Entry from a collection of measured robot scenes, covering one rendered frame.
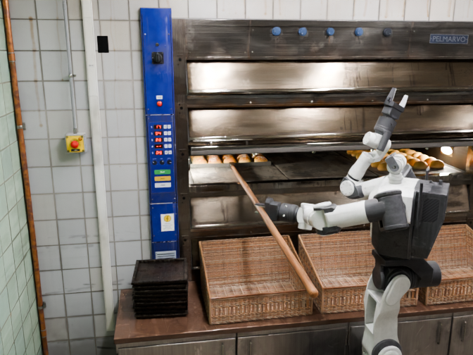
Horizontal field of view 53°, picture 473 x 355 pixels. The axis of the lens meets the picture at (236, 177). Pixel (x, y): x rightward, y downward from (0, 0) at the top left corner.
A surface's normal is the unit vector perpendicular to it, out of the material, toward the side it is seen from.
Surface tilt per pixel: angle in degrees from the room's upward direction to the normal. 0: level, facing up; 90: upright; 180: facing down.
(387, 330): 90
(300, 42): 90
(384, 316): 114
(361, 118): 70
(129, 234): 90
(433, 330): 90
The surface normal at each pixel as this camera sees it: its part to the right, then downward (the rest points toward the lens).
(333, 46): 0.16, 0.25
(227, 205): 0.15, -0.10
